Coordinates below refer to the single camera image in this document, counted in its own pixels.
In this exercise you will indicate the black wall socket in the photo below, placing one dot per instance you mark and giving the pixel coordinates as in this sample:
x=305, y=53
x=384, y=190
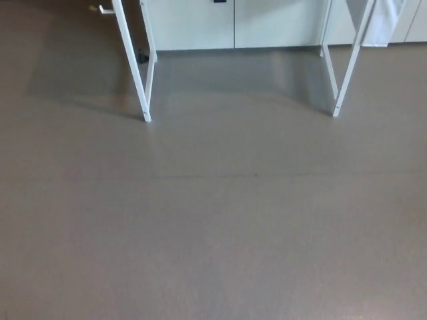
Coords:
x=219, y=1

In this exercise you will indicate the white metal desk leg frame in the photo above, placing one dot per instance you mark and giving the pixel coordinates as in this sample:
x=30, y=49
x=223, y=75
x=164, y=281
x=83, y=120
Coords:
x=347, y=70
x=133, y=60

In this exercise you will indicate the black door stopper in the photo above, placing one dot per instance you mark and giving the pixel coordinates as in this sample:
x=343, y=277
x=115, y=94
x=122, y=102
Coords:
x=142, y=56

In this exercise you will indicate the white hanging cloth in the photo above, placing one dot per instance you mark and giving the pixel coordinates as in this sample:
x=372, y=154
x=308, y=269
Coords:
x=380, y=23

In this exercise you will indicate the white cabinet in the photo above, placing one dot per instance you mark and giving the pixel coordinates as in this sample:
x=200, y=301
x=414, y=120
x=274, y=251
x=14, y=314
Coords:
x=267, y=23

